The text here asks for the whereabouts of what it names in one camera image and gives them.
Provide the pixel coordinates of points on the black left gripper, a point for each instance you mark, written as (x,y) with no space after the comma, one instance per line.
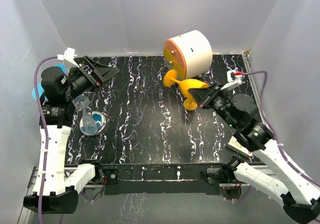
(103,72)

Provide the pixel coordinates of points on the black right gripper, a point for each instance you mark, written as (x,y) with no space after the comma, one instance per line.
(207,95)

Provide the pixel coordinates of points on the yellow wine glass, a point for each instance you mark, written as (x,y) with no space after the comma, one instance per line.
(170,79)
(189,105)

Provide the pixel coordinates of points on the clear wine glass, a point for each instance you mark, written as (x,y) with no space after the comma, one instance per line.
(88,125)

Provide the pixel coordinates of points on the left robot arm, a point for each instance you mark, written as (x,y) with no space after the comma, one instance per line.
(53,193)

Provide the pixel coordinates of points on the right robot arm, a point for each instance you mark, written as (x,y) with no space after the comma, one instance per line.
(293,189)

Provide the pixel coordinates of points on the blue wine glass far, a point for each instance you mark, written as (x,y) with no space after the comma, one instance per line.
(62,67)

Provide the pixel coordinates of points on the chrome wine glass rack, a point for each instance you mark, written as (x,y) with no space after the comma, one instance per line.
(99,118)

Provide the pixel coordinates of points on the round white drawer cabinet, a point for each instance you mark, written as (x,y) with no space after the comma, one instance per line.
(190,54)

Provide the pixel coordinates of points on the small yellow white box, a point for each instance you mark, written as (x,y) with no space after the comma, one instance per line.
(234,145)

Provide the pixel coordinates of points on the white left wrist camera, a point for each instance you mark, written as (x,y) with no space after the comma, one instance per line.
(67,58)

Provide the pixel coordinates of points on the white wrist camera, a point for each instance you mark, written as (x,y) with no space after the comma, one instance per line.
(67,58)
(234,79)

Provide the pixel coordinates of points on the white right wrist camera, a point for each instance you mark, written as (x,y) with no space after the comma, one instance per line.
(234,79)

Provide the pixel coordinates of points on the aluminium frame rail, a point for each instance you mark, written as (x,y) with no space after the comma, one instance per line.
(120,123)

